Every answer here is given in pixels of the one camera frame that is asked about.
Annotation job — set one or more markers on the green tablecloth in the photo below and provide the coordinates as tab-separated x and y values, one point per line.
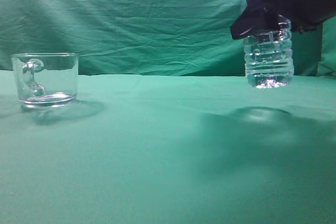
149	149

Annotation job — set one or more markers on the clear plastic water bottle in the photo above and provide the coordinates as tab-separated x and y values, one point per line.
268	57

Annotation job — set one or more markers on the clear glass mug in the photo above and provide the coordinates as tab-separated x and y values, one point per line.
46	79

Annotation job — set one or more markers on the green backdrop cloth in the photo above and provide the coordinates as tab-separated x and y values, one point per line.
146	37

